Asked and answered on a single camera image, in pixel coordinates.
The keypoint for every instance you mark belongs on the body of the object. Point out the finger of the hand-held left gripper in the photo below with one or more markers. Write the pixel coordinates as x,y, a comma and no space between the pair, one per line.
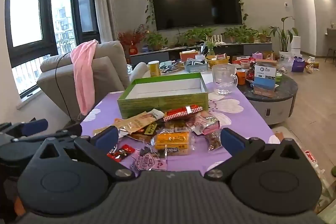
34,126
67,133

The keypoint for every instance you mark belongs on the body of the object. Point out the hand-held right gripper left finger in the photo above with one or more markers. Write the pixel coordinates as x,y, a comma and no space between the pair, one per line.
106,138

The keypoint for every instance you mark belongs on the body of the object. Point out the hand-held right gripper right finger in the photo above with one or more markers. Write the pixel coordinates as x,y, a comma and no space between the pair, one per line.
232,141

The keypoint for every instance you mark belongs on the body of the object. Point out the clear packet of brown nuts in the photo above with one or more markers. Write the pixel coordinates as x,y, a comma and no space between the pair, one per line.
213,142

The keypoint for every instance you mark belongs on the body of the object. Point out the tan snack packet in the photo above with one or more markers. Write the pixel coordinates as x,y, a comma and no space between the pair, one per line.
137,121

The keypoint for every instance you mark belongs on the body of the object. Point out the black yellow-label snack packet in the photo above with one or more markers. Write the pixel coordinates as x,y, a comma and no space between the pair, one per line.
151,129

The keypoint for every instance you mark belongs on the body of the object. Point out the red checked snack packet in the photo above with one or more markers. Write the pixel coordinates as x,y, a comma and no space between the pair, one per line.
183,111

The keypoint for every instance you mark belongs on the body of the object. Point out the green cardboard box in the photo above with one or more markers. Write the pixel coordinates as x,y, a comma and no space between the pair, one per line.
162,103

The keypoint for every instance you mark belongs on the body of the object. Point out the small red black snack packet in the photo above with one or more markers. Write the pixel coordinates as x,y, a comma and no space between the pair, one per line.
121,151

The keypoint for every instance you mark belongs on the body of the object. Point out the purple floral tablecloth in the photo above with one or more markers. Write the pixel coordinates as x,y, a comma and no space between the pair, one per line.
244,119

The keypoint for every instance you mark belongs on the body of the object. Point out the clear red-print snack packet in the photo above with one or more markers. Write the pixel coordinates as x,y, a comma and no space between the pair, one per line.
149,161

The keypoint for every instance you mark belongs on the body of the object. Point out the orange snack packet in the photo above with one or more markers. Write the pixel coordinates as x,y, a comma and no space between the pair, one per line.
172,144

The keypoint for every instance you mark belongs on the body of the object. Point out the pink cloth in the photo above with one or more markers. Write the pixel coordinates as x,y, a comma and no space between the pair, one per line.
84,74

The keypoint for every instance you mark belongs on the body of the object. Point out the glass pitcher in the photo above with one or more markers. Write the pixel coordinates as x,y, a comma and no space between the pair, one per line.
223,79

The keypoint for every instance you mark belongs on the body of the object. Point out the orange red cup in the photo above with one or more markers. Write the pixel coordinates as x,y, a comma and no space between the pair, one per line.
240,77

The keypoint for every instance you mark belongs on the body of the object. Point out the blue white carton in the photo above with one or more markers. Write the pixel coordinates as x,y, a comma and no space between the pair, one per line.
265,79

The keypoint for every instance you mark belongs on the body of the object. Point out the beige armchair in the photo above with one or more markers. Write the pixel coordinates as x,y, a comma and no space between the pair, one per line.
107,66

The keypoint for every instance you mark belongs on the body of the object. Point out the round dark coffee table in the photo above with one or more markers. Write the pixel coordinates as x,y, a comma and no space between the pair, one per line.
286,90

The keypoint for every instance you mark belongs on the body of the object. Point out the instant noodle cup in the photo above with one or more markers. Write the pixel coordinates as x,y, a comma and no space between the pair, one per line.
246,64

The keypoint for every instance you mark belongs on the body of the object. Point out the yellow woven basket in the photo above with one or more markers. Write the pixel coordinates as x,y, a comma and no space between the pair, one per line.
218,62

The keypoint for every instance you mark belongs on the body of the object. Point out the red white tube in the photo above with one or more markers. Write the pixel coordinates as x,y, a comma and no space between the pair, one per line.
311,156

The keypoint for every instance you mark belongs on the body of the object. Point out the grey plastic basket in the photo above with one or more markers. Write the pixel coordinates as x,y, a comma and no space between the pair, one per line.
195,66

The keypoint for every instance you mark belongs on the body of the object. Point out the yellow can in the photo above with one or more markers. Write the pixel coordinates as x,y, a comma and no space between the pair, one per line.
154,69

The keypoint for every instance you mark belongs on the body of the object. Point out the pink small box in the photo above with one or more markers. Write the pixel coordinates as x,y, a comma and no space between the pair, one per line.
257,56

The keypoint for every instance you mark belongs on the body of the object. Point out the grey television cabinet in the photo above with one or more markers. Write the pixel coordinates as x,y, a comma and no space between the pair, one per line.
236,49

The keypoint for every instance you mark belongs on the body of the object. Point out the orange tissue box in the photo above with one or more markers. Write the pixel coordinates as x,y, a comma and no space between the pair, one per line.
187,56

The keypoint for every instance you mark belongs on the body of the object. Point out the spider plant in vase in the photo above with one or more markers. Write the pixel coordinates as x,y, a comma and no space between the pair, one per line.
211,45

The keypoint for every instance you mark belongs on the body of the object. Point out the purple paper bag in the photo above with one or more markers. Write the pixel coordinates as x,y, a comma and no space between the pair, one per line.
298,65

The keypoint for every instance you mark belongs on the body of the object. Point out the red flower plant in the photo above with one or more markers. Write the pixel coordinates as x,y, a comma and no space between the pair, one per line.
131,36

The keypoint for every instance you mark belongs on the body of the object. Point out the green slipper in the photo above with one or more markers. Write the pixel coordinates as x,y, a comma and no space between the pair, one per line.
333,172

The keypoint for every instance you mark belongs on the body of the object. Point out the green potted plant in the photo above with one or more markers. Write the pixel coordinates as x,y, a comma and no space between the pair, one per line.
156,40
195,35
240,33

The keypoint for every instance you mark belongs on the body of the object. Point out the black framed window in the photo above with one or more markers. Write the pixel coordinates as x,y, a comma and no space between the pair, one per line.
29,16

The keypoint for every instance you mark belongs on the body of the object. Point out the white air purifier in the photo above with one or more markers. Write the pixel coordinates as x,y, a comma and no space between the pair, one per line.
295,44

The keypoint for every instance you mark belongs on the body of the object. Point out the tall leafy plant white pot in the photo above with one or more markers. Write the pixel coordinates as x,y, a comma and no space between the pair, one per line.
284,35

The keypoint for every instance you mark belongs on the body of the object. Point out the wall television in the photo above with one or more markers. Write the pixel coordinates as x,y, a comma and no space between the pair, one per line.
197,3

